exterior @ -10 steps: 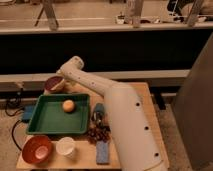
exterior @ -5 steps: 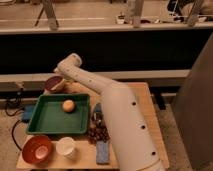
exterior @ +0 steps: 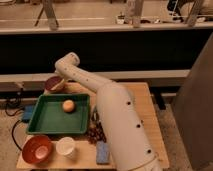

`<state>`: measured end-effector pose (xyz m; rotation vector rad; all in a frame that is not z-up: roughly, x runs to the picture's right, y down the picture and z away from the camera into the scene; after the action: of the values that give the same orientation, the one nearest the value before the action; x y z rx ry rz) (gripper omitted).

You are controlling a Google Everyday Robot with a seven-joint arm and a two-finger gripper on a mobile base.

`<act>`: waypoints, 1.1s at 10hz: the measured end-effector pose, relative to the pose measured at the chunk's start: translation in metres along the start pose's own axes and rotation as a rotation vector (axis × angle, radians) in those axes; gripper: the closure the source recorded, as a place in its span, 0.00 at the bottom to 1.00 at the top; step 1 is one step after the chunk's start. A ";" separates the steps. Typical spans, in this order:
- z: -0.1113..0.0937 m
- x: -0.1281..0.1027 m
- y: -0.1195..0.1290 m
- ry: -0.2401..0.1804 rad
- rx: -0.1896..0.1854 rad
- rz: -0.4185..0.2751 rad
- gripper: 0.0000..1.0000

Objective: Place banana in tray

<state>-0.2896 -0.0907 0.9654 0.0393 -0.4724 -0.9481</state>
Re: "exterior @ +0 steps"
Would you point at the green plastic tray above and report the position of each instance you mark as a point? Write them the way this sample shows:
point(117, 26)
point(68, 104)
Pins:
point(49, 117)

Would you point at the dark red bowl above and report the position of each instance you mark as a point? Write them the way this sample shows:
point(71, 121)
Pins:
point(49, 82)

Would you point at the white plastic cup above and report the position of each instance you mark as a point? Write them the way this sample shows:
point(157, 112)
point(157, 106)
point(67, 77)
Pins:
point(66, 147)

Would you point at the orange round fruit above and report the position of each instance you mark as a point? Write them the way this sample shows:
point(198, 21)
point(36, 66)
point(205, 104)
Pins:
point(68, 106)

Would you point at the red plastic bowl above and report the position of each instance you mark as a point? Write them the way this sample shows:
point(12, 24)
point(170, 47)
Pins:
point(37, 149)

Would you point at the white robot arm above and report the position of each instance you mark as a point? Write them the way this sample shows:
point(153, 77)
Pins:
point(124, 131)

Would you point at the blue box on floor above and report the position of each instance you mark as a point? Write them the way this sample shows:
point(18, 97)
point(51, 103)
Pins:
point(28, 111)

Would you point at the bunch of dark grapes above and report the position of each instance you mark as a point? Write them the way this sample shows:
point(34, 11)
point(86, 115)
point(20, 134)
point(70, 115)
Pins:
point(95, 134)

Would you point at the blue sponge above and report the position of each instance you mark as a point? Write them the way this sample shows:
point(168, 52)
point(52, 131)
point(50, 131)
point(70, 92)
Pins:
point(102, 153)

